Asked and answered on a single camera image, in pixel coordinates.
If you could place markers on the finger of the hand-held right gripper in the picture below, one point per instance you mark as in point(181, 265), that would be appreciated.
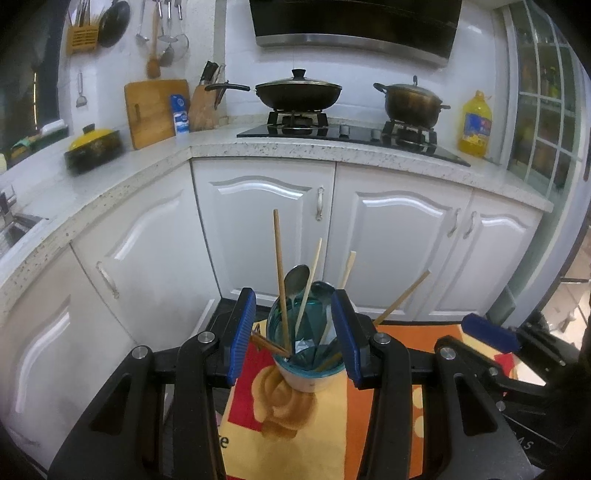
point(489, 332)
point(494, 374)

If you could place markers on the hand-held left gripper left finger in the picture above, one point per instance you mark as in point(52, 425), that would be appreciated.
point(244, 332)

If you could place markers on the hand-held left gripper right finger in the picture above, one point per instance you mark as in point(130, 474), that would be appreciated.
point(344, 332)

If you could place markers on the white floral cup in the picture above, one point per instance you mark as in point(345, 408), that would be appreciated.
point(300, 381)

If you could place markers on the thin light chopstick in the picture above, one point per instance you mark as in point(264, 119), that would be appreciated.
point(314, 272)

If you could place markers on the white cabinet door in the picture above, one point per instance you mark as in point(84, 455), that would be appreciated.
point(240, 230)
point(55, 369)
point(392, 230)
point(498, 258)
point(152, 258)

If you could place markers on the orange yellow printed blanket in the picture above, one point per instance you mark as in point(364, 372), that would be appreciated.
point(295, 443)

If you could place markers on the black gas stove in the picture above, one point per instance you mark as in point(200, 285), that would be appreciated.
point(351, 134)

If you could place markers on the yellow cooking oil bottle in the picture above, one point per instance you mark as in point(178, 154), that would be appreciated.
point(475, 127)

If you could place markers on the glass door cabinet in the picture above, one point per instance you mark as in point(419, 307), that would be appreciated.
point(545, 115)

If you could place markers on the blue white packet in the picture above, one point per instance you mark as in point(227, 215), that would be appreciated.
point(180, 115)

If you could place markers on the wooden knife block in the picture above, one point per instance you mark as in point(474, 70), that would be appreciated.
point(201, 108)

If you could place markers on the wooden cutting board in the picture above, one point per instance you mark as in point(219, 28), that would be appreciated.
point(152, 115)

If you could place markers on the dark metal cooking pot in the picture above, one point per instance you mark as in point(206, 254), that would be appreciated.
point(413, 104)

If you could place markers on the yellow lidded black casserole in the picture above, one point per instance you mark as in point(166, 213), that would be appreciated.
point(92, 147)

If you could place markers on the black wok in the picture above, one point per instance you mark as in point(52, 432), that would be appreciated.
point(295, 97)

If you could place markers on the steel kitchen sink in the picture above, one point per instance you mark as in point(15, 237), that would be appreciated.
point(14, 226)

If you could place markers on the glass wok lid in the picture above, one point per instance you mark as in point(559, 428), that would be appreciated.
point(298, 82)

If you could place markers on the wooden spatula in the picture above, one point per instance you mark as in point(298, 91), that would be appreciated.
point(153, 64)

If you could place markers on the hanging metal peeler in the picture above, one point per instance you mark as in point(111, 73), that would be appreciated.
point(81, 94)

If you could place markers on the hanging metal strainer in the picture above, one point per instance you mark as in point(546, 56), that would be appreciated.
point(166, 53)

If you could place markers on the hanging metal skimmer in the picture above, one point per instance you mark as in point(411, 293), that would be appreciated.
point(182, 41)

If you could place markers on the black range hood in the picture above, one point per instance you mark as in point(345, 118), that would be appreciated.
point(355, 27)

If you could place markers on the hanging metal ladle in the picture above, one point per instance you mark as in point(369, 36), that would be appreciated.
point(141, 27)

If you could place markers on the yellow utensil rack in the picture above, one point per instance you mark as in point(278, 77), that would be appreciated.
point(83, 39)

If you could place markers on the hanging black pan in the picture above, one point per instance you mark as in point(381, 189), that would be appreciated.
point(114, 23)

